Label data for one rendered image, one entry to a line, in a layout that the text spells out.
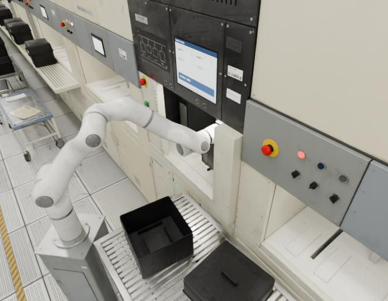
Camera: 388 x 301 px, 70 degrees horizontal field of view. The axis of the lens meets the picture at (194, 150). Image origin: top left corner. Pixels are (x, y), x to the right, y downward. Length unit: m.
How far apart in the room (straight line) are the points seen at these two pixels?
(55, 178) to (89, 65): 1.92
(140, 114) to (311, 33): 0.69
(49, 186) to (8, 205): 1.94
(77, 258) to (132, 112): 0.82
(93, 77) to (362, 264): 2.73
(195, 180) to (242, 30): 0.97
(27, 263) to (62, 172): 1.49
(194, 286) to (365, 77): 0.99
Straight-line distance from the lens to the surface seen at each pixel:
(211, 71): 1.15
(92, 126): 1.16
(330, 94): 0.85
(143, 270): 1.39
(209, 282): 1.31
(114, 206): 2.82
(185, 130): 1.23
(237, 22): 1.01
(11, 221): 3.12
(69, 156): 1.29
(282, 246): 1.44
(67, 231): 1.62
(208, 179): 1.68
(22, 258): 2.78
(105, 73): 3.19
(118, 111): 1.17
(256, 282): 1.33
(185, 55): 1.27
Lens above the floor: 2.03
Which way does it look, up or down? 38 degrees down
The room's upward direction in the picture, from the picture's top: 2 degrees counter-clockwise
